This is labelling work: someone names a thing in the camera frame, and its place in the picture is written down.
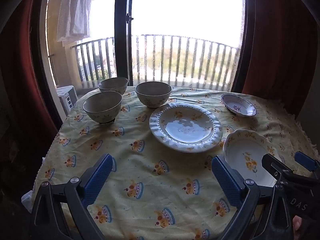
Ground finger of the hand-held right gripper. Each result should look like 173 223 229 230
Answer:
294 151 320 173
262 154 293 184

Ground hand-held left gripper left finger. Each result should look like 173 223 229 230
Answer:
30 153 114 240

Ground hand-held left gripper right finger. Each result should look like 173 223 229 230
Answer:
211 154 293 240

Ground scalloped dish yellow flowers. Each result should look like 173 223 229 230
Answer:
222 129 282 187

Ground floral ceramic bowl green rim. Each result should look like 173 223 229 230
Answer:
98 77 129 96
83 91 123 124
135 81 173 109

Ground large ruffled rim floral plate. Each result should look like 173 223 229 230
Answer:
149 102 223 153

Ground scalloped dish dark rim line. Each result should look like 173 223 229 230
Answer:
220 93 257 117

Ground person's right hand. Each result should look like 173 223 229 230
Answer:
293 215 303 231

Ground yellow printed tablecloth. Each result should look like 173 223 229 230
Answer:
21 86 320 240

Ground white air conditioner unit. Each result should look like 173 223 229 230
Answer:
55 85 78 115

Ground red curtain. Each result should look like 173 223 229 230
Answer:
241 0 320 115
0 0 64 205

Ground balcony railing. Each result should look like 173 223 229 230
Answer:
71 34 240 90

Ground white hanging cloth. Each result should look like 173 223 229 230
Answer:
57 0 94 42

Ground black window frame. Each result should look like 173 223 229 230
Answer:
29 0 254 130

